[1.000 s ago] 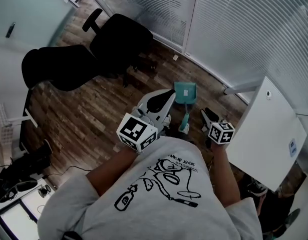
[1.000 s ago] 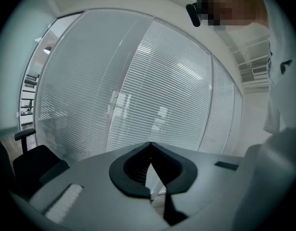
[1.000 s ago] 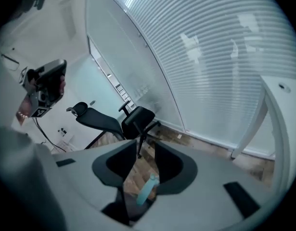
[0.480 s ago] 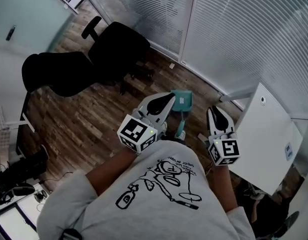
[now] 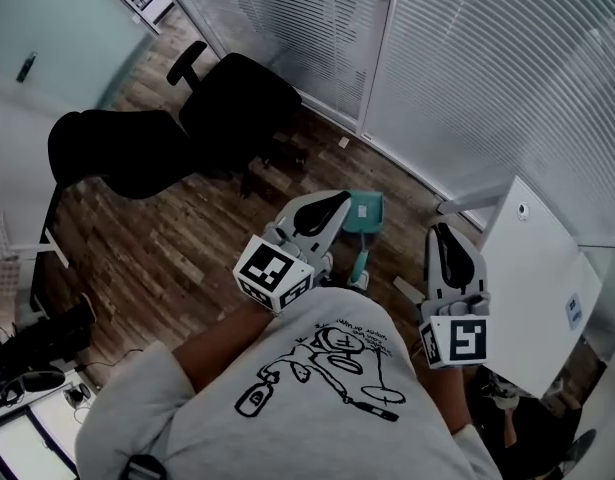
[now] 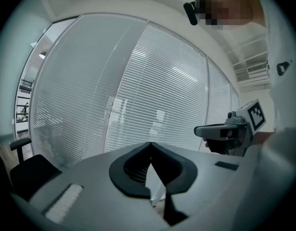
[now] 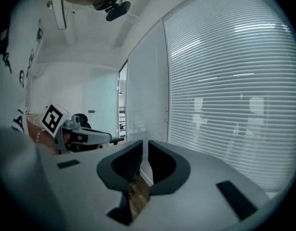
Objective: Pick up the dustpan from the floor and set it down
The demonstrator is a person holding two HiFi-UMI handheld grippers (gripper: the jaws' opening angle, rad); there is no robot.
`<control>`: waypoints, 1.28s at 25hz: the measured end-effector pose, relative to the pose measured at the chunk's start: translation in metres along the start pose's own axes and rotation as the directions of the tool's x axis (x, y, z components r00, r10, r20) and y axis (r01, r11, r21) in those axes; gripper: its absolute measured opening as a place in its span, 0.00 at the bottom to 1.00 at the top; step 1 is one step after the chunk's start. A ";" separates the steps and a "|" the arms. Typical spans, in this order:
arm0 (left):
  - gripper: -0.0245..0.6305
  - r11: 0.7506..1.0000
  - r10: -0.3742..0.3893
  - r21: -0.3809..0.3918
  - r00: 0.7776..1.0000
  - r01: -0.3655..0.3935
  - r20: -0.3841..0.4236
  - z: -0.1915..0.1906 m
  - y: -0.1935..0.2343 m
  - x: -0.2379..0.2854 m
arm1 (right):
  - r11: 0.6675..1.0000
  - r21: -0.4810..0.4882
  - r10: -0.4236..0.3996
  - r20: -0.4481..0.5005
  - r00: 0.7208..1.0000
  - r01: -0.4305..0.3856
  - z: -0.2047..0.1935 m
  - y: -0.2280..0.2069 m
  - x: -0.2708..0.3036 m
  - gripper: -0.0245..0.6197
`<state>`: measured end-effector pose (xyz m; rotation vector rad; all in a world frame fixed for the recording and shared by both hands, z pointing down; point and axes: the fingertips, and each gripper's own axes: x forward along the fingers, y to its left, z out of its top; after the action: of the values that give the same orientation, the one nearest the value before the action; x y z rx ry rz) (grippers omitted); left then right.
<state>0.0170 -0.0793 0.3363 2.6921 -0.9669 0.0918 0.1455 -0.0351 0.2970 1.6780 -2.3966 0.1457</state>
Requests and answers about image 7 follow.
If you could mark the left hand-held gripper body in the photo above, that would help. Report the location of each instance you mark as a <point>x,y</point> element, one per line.
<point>52,118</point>

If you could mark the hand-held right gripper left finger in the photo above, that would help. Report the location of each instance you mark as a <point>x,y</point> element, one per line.
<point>85,189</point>

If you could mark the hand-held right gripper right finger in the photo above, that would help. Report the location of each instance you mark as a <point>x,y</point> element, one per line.
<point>200,201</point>

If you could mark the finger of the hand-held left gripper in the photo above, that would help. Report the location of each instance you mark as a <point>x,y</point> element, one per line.
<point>99,136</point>

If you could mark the person's left forearm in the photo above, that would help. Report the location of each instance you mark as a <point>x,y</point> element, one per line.
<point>47,143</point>

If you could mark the white railing panel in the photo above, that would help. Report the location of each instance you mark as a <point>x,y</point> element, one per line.
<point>122,121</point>

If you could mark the frosted glass door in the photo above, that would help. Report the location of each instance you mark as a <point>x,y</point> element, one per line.
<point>102,93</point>

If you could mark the person's grey printed shirt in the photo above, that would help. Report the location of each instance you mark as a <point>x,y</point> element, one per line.
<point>8,93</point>

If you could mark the long white ceiling light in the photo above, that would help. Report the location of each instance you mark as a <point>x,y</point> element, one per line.
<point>58,13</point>

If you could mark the white window blind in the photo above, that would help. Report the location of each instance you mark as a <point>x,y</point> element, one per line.
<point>222,80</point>

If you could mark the black head camera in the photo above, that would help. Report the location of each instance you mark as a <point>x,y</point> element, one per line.
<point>117,11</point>

